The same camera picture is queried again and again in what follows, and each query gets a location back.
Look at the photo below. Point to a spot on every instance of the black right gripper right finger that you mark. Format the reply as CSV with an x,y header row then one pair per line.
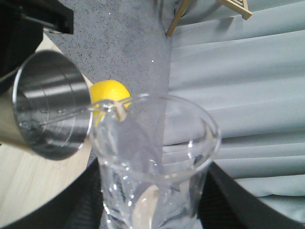
x,y
226,205

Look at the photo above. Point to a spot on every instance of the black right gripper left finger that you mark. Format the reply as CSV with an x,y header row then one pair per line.
x,y
79,206

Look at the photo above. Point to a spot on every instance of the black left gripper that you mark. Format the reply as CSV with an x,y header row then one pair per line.
x,y
21,31

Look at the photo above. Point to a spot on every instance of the steel jigger measuring cup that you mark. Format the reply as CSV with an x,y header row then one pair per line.
x,y
47,86

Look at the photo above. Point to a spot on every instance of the glass beaker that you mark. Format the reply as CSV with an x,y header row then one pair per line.
x,y
154,152

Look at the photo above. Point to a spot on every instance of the wooden cutting board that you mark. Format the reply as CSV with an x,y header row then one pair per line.
x,y
28,181

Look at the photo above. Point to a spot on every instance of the yellow lemon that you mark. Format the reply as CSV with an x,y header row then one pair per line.
x,y
109,96

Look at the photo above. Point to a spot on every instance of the grey curtain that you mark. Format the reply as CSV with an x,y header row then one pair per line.
x,y
250,76

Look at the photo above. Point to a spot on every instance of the wooden stick object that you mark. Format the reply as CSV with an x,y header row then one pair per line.
x,y
239,6

